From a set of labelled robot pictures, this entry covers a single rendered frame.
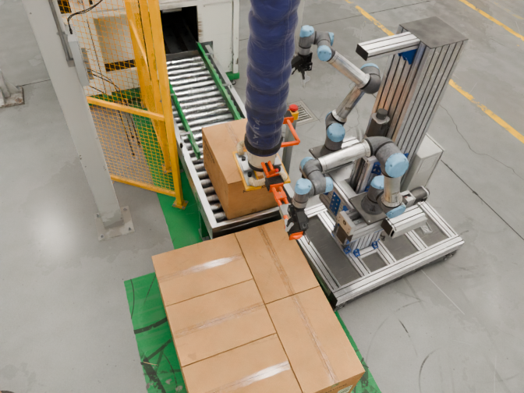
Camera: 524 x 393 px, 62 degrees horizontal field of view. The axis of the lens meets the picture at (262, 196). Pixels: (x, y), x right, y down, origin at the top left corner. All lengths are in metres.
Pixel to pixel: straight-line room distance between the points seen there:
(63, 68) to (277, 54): 1.35
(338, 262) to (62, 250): 2.25
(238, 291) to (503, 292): 2.27
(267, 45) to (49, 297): 2.56
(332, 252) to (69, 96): 2.20
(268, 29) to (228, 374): 1.87
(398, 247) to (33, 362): 2.84
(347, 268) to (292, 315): 0.82
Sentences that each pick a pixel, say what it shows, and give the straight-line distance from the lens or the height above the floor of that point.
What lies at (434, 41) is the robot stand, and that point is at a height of 2.03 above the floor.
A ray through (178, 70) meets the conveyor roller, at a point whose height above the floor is 0.55.
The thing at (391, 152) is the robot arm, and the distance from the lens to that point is 2.25.
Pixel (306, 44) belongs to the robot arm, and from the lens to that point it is 2.66.
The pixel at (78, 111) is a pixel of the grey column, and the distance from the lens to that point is 3.10.
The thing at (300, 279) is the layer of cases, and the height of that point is 0.54.
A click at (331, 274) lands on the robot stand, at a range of 3.43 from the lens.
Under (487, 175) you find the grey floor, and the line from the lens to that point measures 5.03.
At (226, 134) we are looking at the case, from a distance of 3.26.
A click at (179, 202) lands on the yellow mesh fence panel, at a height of 0.06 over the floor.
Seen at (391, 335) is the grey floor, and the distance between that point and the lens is 3.58.
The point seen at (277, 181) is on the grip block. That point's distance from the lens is 2.53.
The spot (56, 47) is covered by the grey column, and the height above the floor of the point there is 1.72.
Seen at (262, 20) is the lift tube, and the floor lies 2.15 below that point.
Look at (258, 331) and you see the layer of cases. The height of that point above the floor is 0.54.
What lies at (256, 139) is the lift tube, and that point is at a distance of 2.51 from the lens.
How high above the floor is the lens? 3.11
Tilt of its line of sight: 49 degrees down
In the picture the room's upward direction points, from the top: 5 degrees clockwise
